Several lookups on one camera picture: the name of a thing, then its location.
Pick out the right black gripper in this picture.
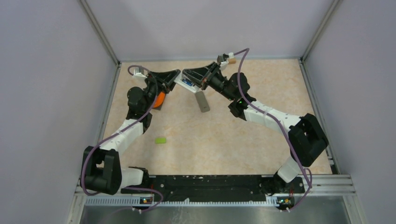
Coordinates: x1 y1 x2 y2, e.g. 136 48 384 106
182 63 235 102

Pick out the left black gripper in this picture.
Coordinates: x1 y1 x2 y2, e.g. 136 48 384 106
143 69 181 112

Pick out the white remote control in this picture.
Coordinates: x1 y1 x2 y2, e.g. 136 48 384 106
174 73 199 93
195 91 210 113

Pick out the blue block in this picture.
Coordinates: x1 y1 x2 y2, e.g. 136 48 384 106
182 79 193 86

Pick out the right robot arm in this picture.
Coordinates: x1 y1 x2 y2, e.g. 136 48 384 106
182 63 329 192

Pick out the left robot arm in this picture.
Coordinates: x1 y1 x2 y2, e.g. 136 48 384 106
80 66 181 196

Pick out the orange tape roll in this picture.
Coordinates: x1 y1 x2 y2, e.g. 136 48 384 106
153 92 166 109

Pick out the tan wooden block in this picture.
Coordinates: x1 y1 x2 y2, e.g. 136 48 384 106
228 58 236 64

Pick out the green block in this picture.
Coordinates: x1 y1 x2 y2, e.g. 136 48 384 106
155 137 167 144

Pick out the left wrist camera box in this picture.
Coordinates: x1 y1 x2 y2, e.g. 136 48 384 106
133 67 147 79

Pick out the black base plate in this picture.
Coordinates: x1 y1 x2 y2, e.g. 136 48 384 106
120 175 305 203

